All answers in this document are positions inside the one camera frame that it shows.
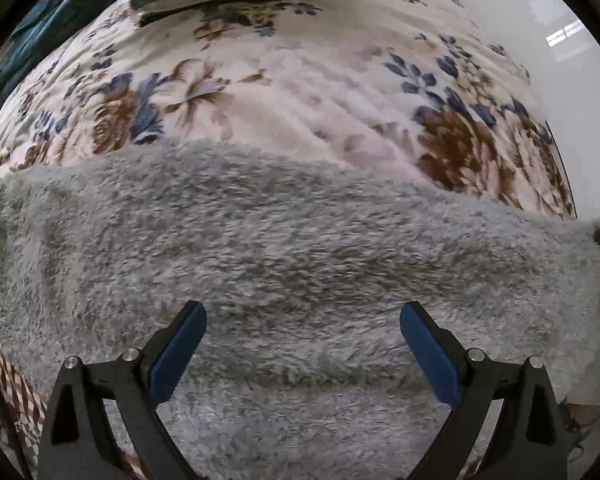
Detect brown checked bed sheet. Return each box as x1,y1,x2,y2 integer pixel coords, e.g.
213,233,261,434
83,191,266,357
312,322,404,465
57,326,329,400
0,310,48,466

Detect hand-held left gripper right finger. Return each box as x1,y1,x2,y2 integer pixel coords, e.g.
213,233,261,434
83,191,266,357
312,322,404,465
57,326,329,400
401,301,567,480

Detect floral bed blanket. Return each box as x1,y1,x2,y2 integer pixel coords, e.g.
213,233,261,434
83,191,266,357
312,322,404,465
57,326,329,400
0,0,578,218

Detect blue folded duvet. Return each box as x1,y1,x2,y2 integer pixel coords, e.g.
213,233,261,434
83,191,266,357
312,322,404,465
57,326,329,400
0,0,146,106

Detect white headboard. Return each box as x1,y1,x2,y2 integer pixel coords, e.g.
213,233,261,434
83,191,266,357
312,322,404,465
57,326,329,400
415,0,600,411

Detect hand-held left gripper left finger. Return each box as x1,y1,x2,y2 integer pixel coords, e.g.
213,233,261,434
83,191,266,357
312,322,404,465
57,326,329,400
37,301,207,480

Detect grey fluffy pants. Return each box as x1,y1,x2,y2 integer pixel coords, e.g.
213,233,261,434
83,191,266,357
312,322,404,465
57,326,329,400
0,137,600,480

